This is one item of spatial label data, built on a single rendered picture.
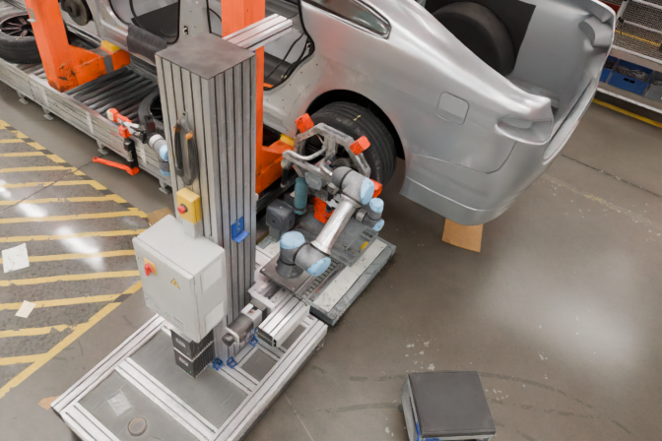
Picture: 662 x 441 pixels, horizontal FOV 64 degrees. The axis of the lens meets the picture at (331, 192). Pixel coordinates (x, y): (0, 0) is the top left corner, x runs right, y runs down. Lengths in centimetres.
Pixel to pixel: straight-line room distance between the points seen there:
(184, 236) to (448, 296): 214
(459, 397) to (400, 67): 179
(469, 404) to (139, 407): 172
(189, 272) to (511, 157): 174
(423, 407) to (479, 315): 108
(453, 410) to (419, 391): 20
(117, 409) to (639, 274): 377
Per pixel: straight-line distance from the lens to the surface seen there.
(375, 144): 319
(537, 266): 438
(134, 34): 460
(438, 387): 308
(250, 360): 317
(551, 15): 447
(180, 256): 229
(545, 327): 402
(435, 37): 295
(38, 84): 525
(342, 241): 374
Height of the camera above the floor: 295
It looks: 42 degrees down
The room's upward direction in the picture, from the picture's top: 8 degrees clockwise
